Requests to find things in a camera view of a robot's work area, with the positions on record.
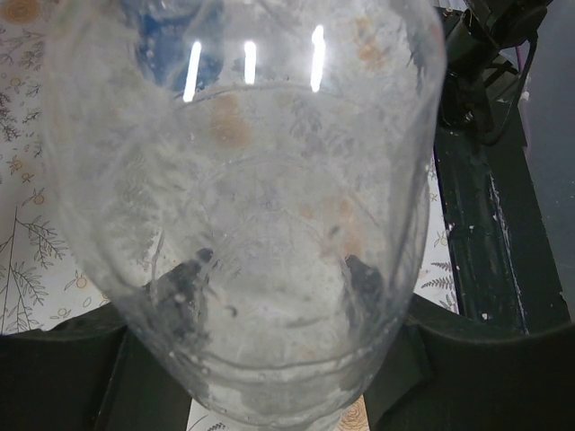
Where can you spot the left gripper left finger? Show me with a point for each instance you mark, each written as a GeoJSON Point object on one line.
{"type": "Point", "coordinates": [87, 373]}

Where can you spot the blue label water bottle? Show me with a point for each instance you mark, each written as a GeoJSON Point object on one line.
{"type": "Point", "coordinates": [167, 31]}

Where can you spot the clear plastic bottle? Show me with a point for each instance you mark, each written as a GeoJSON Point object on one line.
{"type": "Point", "coordinates": [242, 202]}

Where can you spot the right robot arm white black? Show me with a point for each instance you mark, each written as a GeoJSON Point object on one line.
{"type": "Point", "coordinates": [474, 38]}

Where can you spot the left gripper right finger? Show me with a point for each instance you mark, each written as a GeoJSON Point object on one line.
{"type": "Point", "coordinates": [447, 372]}

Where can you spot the floral patterned table mat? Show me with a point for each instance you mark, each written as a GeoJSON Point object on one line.
{"type": "Point", "coordinates": [27, 202]}

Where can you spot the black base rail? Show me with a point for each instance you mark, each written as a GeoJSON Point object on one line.
{"type": "Point", "coordinates": [504, 270]}

